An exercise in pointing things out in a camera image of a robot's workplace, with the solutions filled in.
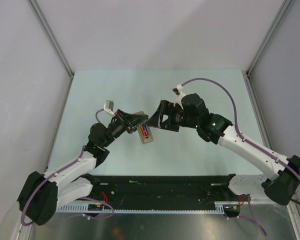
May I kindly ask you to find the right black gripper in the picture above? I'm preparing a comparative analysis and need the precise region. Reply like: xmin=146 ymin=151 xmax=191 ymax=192
xmin=144 ymin=100 xmax=199 ymax=133

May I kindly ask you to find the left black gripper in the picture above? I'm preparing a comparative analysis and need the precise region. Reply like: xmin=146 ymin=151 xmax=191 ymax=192
xmin=102 ymin=109 xmax=148 ymax=148

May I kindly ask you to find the blue battery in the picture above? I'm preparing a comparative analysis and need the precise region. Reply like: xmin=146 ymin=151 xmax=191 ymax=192
xmin=140 ymin=125 xmax=148 ymax=137

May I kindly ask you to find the red battery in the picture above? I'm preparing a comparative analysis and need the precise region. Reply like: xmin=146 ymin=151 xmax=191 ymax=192
xmin=143 ymin=126 xmax=149 ymax=137

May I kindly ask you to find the white remote control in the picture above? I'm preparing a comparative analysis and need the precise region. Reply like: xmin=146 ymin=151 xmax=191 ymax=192
xmin=137 ymin=117 xmax=154 ymax=145

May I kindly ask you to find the green battery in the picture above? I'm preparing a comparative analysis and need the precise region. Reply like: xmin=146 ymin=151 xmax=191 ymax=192
xmin=128 ymin=180 xmax=139 ymax=184

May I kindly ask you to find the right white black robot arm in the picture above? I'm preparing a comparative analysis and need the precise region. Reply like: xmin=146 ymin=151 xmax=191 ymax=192
xmin=146 ymin=93 xmax=300 ymax=206

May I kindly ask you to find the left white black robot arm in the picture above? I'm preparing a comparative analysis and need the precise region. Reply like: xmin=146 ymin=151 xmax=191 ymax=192
xmin=17 ymin=109 xmax=149 ymax=227

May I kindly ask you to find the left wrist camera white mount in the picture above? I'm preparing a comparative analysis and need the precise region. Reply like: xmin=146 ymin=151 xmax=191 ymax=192
xmin=103 ymin=100 xmax=115 ymax=117

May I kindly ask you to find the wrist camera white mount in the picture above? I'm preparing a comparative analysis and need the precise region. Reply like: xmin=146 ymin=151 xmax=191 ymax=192
xmin=103 ymin=100 xmax=115 ymax=117
xmin=172 ymin=84 xmax=186 ymax=109

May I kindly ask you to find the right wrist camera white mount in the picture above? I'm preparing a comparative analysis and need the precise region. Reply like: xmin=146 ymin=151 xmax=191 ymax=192
xmin=172 ymin=84 xmax=186 ymax=109

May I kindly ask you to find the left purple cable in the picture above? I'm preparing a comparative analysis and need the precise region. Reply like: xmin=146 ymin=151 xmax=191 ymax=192
xmin=20 ymin=108 xmax=115 ymax=227

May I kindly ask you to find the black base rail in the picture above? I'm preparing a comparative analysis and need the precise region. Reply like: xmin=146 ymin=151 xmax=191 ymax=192
xmin=41 ymin=174 xmax=282 ymax=211

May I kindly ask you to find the grey slotted cable duct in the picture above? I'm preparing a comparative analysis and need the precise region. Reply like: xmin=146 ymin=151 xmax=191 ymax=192
xmin=57 ymin=201 xmax=227 ymax=214

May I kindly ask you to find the left aluminium frame post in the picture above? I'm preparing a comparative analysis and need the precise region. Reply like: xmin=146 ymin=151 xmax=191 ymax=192
xmin=27 ymin=0 xmax=74 ymax=80

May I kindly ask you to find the aluminium frame post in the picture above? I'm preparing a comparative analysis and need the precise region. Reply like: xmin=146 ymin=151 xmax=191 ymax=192
xmin=27 ymin=0 xmax=74 ymax=80
xmin=245 ymin=0 xmax=295 ymax=78

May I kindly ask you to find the right aluminium frame post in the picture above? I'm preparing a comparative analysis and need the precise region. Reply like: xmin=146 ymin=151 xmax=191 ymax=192
xmin=245 ymin=0 xmax=295 ymax=78

